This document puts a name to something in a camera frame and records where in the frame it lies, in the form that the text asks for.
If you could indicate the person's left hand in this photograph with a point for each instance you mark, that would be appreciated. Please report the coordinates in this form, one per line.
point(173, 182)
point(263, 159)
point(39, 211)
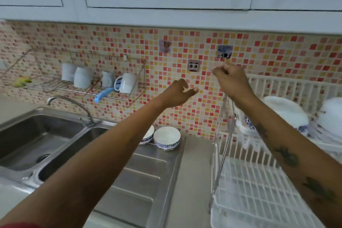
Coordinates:
point(175, 95)

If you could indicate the person's right hand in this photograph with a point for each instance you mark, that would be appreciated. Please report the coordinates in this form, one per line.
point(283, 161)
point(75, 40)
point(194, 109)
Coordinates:
point(235, 80)

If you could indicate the person's left thumb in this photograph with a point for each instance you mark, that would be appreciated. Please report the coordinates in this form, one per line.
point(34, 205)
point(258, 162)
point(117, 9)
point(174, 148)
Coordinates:
point(192, 91)

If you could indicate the person's right fingers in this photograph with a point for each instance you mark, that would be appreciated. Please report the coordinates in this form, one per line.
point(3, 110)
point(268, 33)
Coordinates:
point(220, 70)

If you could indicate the white bowl with blue pattern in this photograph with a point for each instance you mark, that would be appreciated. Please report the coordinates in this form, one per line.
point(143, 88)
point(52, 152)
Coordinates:
point(148, 135)
point(167, 137)

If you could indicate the blue patterned white dish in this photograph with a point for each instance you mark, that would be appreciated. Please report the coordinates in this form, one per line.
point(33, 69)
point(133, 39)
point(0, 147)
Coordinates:
point(247, 123)

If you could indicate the white plate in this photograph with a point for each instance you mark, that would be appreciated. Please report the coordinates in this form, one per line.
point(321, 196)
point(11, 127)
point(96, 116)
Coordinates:
point(288, 111)

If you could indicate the small white cup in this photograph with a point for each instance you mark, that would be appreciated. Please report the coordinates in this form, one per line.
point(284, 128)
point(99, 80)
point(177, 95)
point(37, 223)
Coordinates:
point(107, 78)

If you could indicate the stainless steel double sink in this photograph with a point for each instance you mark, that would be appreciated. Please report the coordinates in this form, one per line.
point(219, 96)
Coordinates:
point(144, 182)

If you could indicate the chrome faucet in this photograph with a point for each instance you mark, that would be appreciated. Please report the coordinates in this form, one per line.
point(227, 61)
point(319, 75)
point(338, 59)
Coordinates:
point(80, 107)

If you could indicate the white plastic dish rack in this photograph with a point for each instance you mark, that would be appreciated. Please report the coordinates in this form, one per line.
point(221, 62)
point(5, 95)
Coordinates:
point(253, 187)

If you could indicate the large white bowl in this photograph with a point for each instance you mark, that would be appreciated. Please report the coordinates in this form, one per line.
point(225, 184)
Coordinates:
point(331, 117)

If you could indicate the yellow green sponge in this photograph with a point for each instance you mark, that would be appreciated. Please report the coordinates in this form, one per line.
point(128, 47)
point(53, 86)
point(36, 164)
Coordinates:
point(22, 82)

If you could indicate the blue sticker wall hook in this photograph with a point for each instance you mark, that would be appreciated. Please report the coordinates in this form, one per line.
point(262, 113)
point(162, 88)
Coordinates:
point(224, 51)

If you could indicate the pink panda wall hook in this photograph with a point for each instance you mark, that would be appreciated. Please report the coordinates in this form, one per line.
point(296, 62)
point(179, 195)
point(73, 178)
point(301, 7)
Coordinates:
point(194, 66)

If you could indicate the purple sticker wall hook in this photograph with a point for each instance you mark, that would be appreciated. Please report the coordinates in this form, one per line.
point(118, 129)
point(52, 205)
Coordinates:
point(165, 46)

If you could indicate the chrome metal rod frame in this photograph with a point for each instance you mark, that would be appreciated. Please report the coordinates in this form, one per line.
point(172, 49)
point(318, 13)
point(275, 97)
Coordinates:
point(225, 139)

